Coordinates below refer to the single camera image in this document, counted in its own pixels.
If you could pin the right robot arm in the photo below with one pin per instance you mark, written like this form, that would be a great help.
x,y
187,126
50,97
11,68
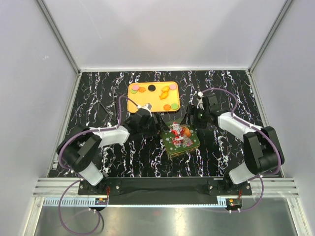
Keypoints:
x,y
262,150

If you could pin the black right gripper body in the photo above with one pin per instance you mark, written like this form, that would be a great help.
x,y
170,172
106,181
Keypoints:
x,y
201,117

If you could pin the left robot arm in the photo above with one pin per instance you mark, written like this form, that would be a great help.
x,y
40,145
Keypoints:
x,y
79,148

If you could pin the lower fish shaped cookie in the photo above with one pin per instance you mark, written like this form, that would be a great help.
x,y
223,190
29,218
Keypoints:
x,y
164,95

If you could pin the pink round cookie right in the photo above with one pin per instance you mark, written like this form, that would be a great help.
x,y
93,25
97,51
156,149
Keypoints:
x,y
172,86

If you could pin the upper fish shaped cookie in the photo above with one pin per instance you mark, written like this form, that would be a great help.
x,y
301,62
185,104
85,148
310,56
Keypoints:
x,y
166,89

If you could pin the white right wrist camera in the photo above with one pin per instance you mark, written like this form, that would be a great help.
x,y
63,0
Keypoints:
x,y
200,101

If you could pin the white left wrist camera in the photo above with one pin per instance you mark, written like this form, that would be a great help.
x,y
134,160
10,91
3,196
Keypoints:
x,y
147,107

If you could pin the black sandwich cookie on tray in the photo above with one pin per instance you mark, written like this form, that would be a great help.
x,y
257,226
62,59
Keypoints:
x,y
151,88

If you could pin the green round cookie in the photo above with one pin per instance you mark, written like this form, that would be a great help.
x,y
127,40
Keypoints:
x,y
174,106
133,91

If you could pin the yellow plastic tray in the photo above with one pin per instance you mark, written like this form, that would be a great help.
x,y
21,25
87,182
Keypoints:
x,y
152,97

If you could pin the right electronics board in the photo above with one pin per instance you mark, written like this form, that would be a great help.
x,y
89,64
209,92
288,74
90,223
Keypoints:
x,y
234,203

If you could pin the orange swirl cookie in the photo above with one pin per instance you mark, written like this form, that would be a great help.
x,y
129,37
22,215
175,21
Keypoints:
x,y
167,107
141,90

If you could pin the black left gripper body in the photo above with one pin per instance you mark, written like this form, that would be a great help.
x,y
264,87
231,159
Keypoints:
x,y
149,129

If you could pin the green round cookie right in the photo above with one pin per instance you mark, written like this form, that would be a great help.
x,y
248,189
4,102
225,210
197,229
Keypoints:
x,y
174,106

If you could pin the orange swirl cookie right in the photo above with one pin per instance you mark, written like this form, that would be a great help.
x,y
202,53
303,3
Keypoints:
x,y
167,107

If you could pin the orange swirl cookie left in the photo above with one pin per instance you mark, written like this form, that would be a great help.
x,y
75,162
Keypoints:
x,y
141,90

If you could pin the pink round cookie left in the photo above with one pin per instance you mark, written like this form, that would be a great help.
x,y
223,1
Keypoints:
x,y
135,87

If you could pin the left electronics board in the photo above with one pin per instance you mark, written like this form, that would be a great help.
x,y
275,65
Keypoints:
x,y
101,201

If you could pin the fish shaped cookie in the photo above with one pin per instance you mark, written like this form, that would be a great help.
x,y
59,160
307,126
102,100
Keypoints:
x,y
166,89
164,95

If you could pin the aluminium frame rail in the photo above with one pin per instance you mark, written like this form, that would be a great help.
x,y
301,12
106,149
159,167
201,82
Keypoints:
x,y
215,202

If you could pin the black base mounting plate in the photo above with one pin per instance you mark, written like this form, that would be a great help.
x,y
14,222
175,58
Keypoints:
x,y
217,186

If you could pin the pink round cookie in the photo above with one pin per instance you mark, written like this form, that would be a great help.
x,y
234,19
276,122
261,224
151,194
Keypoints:
x,y
172,86
135,87

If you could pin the gold tin lid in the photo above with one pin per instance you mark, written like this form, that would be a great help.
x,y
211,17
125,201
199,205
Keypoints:
x,y
179,139

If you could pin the electronics board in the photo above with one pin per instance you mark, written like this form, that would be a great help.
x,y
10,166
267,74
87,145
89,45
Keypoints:
x,y
234,203
101,201

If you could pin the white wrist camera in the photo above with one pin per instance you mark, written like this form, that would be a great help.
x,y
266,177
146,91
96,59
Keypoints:
x,y
147,107
200,101

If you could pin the green round cookie left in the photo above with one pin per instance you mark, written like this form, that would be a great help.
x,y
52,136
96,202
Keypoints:
x,y
133,91

